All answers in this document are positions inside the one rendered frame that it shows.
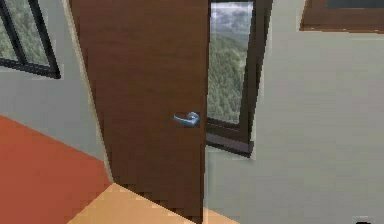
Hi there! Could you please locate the dark brown framed window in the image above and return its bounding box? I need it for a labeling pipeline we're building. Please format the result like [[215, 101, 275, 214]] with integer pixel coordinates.
[[205, 0, 274, 159]]

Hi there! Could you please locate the brown wooden room door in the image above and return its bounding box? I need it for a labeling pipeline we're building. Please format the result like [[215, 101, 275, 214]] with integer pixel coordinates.
[[68, 0, 211, 224]]

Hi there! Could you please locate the black framed window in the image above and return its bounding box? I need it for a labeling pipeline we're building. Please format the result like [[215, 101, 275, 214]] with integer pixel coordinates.
[[0, 0, 62, 80]]

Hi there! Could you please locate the blue metal door handle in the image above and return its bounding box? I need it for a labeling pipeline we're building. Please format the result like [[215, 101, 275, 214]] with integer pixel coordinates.
[[173, 111, 202, 128]]

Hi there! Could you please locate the brown framed wall picture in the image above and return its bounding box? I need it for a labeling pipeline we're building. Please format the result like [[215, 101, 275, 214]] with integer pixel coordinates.
[[299, 0, 384, 35]]

